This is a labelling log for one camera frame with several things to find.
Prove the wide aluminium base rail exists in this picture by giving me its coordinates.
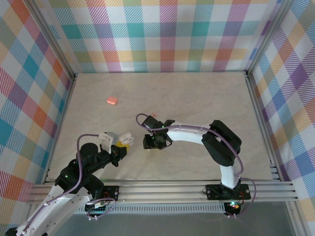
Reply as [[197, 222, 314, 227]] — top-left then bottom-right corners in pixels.
[[27, 180, 297, 204]]

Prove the aluminium side rail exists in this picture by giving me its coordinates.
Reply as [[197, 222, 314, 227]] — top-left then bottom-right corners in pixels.
[[44, 73, 79, 184], [245, 71, 284, 182]]

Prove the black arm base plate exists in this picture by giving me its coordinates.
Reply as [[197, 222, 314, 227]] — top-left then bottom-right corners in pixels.
[[205, 183, 252, 200], [100, 185, 121, 202]]

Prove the grey slotted cable duct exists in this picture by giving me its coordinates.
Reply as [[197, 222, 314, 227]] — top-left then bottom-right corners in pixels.
[[73, 205, 228, 215]]

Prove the circuit board with lit LED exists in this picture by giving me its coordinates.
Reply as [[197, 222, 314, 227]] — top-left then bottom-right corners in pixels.
[[225, 201, 243, 217]]

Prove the circuit board with green terminal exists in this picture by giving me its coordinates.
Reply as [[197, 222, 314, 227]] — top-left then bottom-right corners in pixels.
[[85, 203, 111, 217]]

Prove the aluminium frame post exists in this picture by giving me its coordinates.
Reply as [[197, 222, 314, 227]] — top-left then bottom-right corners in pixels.
[[26, 0, 78, 83], [245, 0, 295, 77]]

